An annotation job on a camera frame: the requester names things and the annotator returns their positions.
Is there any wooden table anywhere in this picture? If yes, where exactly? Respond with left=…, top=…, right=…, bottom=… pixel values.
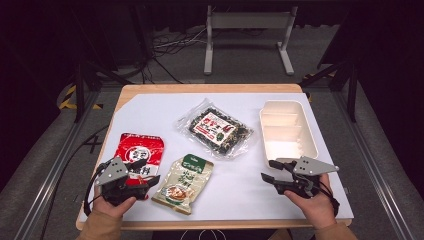
left=75, top=83, right=355, bottom=232

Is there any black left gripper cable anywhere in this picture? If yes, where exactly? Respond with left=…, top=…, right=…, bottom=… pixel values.
left=83, top=161, right=108, bottom=217

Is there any aluminium rail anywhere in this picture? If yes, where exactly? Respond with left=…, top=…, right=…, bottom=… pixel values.
left=333, top=90, right=416, bottom=240
left=13, top=90, right=102, bottom=240

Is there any white table mat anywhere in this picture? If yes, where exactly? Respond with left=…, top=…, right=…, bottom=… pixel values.
left=79, top=92, right=355, bottom=223

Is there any clear bag of dried seaweed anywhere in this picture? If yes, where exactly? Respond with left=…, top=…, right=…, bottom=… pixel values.
left=175, top=97, right=255, bottom=160

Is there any bundle of floor cables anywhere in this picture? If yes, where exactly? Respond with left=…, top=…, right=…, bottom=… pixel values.
left=151, top=27, right=208, bottom=58

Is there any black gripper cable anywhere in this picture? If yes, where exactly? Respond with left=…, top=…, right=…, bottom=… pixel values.
left=318, top=179, right=341, bottom=218
left=83, top=161, right=108, bottom=217

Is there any white cable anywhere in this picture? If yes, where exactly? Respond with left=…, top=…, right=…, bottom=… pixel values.
left=179, top=229, right=228, bottom=240

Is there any black floor cable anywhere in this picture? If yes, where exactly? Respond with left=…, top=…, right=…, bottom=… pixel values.
left=39, top=124, right=110, bottom=240

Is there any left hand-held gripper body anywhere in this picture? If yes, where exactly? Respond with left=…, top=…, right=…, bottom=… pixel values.
left=94, top=156, right=150, bottom=207

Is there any black metal stand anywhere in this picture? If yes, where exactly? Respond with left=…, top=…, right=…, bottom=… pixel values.
left=299, top=59, right=360, bottom=123
left=70, top=58, right=134, bottom=124

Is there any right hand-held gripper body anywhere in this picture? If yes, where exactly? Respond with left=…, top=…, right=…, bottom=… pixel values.
left=275, top=155, right=340, bottom=200

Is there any person's right hand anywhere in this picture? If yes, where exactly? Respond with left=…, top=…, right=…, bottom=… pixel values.
left=283, top=173, right=338, bottom=231

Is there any person's left hand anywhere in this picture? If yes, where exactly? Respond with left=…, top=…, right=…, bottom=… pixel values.
left=91, top=185, right=138, bottom=220

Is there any red seasoning packet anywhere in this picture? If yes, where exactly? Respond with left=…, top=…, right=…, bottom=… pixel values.
left=113, top=132, right=166, bottom=187

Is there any white divided plastic container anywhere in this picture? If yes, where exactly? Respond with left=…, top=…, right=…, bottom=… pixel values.
left=258, top=99, right=320, bottom=170

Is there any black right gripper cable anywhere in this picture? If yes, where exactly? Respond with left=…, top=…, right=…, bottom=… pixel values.
left=318, top=179, right=341, bottom=218

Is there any white metal stand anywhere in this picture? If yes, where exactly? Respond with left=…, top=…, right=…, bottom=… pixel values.
left=203, top=4, right=299, bottom=77

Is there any beige green-topped seasoning packet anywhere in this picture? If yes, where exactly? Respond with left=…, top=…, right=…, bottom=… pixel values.
left=151, top=153, right=215, bottom=216

